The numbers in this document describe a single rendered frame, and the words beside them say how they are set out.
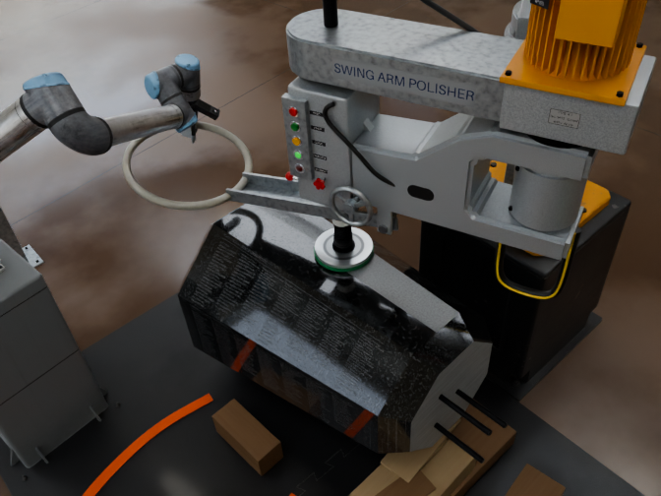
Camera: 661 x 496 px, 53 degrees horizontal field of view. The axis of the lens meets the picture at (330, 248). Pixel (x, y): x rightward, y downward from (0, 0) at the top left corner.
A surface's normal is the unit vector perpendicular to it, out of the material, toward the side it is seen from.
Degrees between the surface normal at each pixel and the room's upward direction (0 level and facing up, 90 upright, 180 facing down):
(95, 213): 0
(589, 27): 90
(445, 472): 0
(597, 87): 0
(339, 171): 90
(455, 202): 90
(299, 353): 45
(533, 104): 90
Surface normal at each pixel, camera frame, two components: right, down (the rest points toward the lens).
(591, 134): -0.47, 0.62
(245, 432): -0.06, -0.73
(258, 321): -0.52, -0.14
